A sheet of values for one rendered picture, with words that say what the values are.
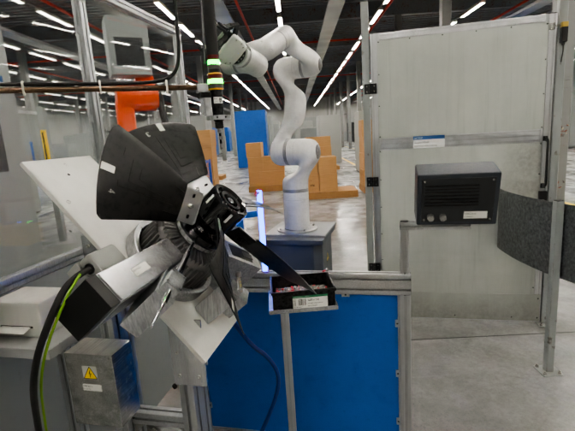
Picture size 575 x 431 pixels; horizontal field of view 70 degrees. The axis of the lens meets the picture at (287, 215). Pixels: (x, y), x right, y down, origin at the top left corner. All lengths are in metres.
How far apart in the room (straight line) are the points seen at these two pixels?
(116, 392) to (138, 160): 0.65
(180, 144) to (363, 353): 1.05
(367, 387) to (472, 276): 1.59
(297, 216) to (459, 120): 1.48
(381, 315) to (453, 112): 1.70
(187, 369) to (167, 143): 0.65
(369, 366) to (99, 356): 1.00
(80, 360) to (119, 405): 0.16
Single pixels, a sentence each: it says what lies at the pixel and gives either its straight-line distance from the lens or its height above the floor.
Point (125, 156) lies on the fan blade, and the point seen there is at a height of 1.36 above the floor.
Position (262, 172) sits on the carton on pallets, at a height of 0.48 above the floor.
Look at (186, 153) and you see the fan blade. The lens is 1.26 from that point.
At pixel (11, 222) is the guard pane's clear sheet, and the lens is 1.61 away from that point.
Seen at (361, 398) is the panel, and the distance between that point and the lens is 1.84.
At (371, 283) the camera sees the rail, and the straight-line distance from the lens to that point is 1.59.
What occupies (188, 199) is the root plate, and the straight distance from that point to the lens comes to 1.09.
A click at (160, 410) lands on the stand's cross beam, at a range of 1.47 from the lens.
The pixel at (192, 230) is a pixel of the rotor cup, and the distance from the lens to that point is 1.12.
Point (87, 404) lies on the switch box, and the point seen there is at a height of 0.69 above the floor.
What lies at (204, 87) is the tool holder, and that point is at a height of 1.53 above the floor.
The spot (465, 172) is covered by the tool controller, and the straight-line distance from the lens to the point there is 1.48.
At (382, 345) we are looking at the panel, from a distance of 1.72.
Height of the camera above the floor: 1.39
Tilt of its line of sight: 11 degrees down
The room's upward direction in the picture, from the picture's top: 4 degrees counter-clockwise
